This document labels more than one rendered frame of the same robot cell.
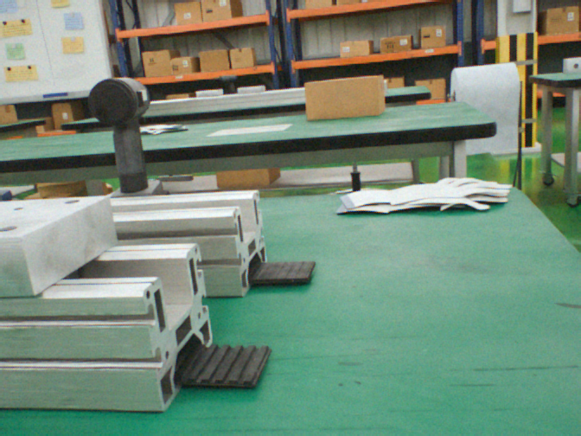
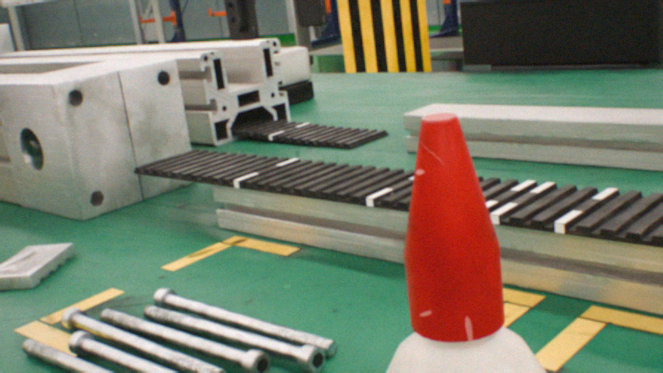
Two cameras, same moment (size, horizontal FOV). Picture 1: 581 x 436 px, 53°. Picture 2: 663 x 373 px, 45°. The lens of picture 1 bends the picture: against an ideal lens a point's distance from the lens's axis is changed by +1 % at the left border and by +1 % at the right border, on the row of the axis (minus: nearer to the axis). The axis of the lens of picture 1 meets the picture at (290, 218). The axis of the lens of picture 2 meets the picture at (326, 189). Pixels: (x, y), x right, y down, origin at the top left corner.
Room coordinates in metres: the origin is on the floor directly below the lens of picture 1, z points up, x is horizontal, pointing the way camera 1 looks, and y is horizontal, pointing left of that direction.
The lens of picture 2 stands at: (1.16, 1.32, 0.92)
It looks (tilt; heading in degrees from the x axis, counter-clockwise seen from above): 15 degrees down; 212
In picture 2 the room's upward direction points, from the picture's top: 8 degrees counter-clockwise
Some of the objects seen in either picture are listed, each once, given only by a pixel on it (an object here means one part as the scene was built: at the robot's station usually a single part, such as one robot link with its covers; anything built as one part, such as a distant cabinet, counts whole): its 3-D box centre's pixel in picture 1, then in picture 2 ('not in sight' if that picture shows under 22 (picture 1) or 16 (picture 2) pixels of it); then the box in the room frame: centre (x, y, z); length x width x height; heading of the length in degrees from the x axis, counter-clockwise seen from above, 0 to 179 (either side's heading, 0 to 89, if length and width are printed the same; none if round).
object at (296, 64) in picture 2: not in sight; (258, 78); (0.41, 0.77, 0.81); 0.10 x 0.08 x 0.06; 167
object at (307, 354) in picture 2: not in sight; (224, 333); (0.93, 1.12, 0.78); 0.11 x 0.01 x 0.01; 79
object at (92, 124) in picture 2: not in sight; (111, 130); (0.74, 0.87, 0.83); 0.12 x 0.09 x 0.10; 167
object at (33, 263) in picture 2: not in sight; (29, 266); (0.89, 0.95, 0.78); 0.05 x 0.03 x 0.01; 21
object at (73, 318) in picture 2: not in sight; (138, 344); (0.95, 1.09, 0.78); 0.11 x 0.01 x 0.01; 78
